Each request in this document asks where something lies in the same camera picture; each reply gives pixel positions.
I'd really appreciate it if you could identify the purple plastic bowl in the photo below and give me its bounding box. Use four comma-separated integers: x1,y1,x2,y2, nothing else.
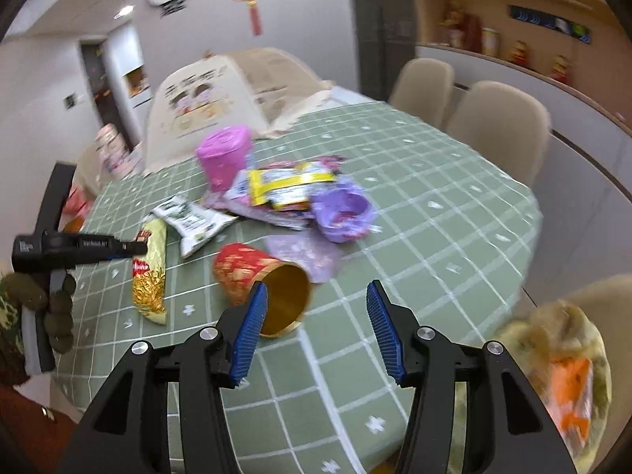
311,178,378,244

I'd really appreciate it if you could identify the black hook rail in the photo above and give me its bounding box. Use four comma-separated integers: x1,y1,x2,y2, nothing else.
508,5,592,43

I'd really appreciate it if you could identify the dark glass door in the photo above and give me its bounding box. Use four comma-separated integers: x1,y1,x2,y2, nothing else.
348,0,420,104

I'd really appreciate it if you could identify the translucent purple film lid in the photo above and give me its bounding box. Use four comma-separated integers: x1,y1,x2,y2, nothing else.
265,233,346,284

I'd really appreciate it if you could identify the person's left forearm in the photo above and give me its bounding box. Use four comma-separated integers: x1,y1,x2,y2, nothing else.
0,299,31,387

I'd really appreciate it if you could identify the small red gold figurine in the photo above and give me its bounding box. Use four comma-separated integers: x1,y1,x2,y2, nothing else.
550,54,574,82
508,39,531,67

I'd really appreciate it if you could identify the white green snack packet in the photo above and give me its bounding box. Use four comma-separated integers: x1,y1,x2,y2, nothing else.
149,195,238,258

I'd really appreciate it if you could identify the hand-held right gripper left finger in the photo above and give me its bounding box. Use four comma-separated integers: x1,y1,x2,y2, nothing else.
59,281,270,474

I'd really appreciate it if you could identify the long yellow snack packet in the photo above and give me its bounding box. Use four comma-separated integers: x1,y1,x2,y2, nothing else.
131,217,169,327

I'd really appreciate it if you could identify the pink plastic cup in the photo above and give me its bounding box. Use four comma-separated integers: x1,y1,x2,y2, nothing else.
196,126,258,193

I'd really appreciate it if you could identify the person's left hand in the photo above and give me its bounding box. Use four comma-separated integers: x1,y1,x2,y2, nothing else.
0,271,77,355

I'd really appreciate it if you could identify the yellow plastic bag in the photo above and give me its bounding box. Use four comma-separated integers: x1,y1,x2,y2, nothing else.
494,301,613,472

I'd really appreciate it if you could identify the dark doorway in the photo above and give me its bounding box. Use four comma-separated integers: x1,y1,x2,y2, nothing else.
79,39,132,151

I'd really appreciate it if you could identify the white curved cabinet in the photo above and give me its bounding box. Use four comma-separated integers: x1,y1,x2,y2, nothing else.
415,42,632,307

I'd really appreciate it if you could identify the purple printed wrapper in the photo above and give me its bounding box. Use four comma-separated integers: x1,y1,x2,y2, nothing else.
200,170,317,232

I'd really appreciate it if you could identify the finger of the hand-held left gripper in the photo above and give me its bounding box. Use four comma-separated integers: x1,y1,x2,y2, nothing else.
105,238,150,261

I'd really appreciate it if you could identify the green checked tablecloth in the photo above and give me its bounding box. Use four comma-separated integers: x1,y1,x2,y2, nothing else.
49,101,541,474

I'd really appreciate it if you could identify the pink printed package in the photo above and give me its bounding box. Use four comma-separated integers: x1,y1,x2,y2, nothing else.
96,125,132,179

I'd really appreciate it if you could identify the red gold paper cup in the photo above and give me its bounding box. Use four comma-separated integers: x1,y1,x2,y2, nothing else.
212,243,313,339

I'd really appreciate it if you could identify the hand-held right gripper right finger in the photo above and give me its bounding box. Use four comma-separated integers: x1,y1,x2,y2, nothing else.
365,279,578,474

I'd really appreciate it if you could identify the red figurine box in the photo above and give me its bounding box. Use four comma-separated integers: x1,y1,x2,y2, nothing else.
439,0,482,51

